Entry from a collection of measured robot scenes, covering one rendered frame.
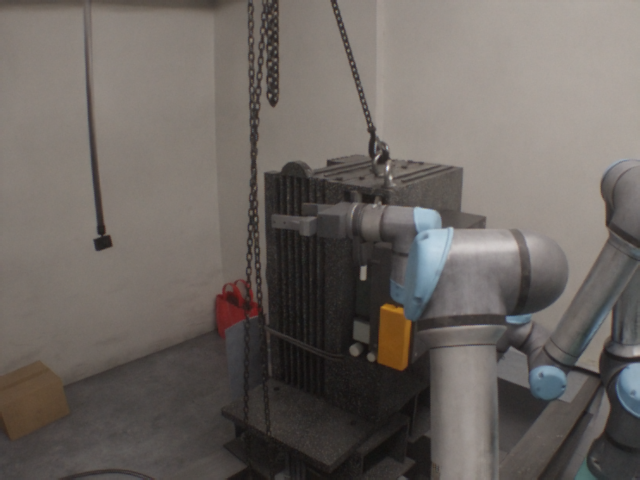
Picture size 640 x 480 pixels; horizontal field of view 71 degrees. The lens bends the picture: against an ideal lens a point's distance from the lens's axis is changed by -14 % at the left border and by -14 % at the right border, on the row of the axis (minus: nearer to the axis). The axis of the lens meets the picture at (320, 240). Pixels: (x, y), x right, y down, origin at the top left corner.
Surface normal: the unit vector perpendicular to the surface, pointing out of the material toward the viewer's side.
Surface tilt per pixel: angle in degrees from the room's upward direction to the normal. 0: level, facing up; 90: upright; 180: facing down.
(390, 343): 90
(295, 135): 90
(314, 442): 0
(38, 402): 90
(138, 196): 90
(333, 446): 0
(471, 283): 57
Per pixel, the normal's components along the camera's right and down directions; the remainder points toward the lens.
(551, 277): 0.39, 0.07
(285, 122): -0.69, 0.22
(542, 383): -0.30, 0.30
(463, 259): 0.01, -0.36
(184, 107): 0.72, 0.21
